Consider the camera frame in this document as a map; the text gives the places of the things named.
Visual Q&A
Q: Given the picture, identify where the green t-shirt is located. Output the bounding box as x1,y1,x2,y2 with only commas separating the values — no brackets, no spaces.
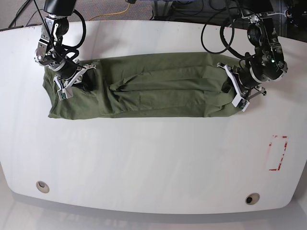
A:
43,52,237,120

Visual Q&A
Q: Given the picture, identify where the table cable grommet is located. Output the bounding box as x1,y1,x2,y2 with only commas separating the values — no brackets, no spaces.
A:
245,193,260,205
36,181,50,194

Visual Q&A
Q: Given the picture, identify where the right table cable grommet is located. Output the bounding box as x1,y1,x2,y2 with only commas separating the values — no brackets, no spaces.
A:
245,193,260,205

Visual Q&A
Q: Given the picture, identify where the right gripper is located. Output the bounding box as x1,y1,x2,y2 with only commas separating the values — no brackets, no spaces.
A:
52,61,97,99

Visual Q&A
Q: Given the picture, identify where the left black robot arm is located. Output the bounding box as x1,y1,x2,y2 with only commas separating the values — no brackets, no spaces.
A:
205,0,288,116

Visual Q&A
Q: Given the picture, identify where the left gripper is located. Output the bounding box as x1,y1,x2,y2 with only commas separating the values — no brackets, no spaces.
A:
217,62,266,109

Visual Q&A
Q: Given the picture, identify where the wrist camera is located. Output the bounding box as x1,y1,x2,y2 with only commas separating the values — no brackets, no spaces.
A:
240,100,250,112
57,88,73,101

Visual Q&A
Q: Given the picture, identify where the yellow cable on floor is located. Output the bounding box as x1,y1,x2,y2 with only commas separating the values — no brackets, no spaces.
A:
89,2,131,22

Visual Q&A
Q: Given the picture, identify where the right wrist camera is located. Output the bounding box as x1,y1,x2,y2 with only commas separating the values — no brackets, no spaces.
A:
57,88,73,101

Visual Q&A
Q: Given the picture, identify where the red tape rectangle marking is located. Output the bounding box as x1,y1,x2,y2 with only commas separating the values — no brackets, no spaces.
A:
266,135,288,171

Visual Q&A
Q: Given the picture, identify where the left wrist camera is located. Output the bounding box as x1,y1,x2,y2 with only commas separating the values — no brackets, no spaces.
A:
240,100,250,112

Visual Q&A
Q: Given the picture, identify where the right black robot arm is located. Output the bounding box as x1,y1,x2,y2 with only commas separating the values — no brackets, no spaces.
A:
35,0,96,100

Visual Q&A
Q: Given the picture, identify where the left table cable grommet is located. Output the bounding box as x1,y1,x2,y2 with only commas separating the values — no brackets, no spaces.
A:
36,181,50,194

